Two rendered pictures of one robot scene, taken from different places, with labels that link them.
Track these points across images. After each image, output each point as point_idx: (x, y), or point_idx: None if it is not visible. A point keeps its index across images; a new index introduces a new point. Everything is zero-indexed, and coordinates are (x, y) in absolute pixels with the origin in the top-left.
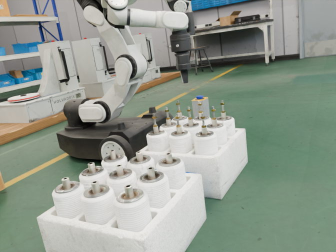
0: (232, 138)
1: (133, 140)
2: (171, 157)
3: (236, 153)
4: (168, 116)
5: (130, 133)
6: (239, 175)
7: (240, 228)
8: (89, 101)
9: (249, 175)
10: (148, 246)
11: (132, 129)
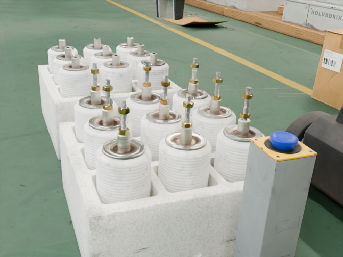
0: (81, 167)
1: (312, 146)
2: (71, 61)
3: (74, 199)
4: (214, 93)
5: (322, 131)
6: (77, 245)
7: (8, 163)
8: None
9: (54, 251)
10: (39, 74)
11: (338, 133)
